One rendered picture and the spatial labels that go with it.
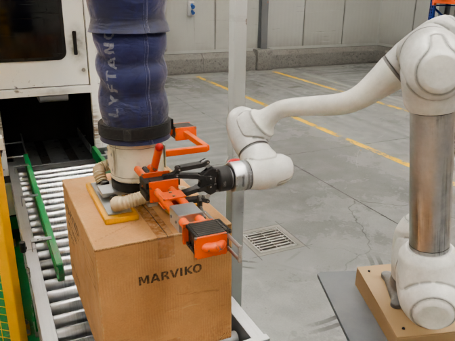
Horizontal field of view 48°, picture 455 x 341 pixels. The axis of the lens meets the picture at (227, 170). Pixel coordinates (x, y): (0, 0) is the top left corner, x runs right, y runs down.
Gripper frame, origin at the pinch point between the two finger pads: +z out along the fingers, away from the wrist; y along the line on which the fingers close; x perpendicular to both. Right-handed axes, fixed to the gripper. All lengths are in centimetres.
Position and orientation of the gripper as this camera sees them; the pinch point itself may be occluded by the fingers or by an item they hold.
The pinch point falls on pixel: (162, 187)
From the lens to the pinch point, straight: 141.5
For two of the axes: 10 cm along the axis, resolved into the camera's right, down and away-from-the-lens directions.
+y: -0.1, 9.4, 3.4
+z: -9.1, 1.3, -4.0
